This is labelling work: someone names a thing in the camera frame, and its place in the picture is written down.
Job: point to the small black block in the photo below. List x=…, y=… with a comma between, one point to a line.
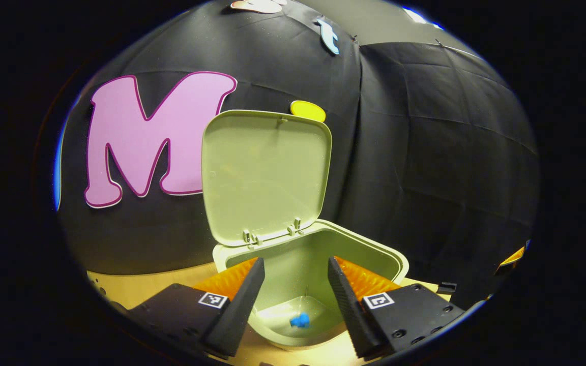
x=446, y=287

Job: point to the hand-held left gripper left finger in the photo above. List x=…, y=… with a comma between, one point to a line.
x=239, y=312

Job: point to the wooden desktop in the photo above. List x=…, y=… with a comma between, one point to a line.
x=135, y=287

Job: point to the pale green desktop garbage bin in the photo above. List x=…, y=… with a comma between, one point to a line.
x=262, y=173

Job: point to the ceiling light strip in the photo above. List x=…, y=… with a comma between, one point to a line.
x=420, y=16

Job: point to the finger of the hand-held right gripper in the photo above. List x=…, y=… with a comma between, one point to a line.
x=513, y=258

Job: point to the black backdrop cloth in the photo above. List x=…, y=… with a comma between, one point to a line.
x=425, y=152

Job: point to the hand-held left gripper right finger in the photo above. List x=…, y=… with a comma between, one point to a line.
x=351, y=312

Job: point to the blue paper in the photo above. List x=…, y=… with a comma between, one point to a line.
x=299, y=320

